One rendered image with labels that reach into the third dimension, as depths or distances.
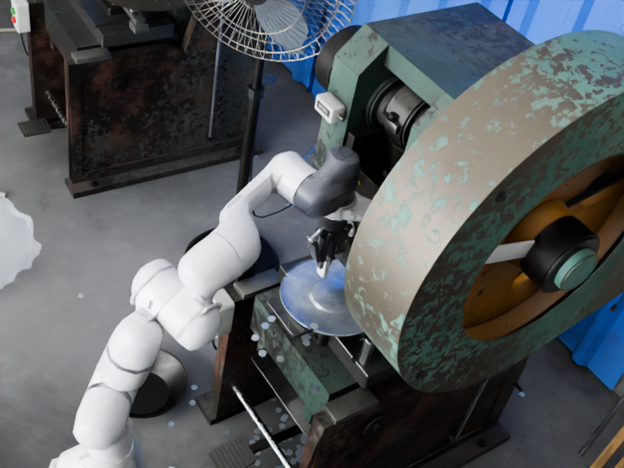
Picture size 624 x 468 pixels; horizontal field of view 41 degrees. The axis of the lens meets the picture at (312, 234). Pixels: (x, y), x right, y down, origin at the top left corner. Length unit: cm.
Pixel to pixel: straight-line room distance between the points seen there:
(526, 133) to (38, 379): 206
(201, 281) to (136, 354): 21
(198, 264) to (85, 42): 186
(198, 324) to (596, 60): 92
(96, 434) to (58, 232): 170
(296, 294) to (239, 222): 54
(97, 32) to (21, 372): 132
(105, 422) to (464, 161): 98
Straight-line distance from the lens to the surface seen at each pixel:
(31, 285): 331
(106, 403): 193
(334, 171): 185
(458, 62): 192
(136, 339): 175
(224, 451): 266
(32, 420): 293
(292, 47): 265
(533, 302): 204
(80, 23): 354
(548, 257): 169
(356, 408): 223
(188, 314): 173
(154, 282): 176
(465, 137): 145
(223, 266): 170
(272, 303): 222
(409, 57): 189
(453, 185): 142
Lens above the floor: 242
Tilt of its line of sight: 42 degrees down
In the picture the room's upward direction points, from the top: 13 degrees clockwise
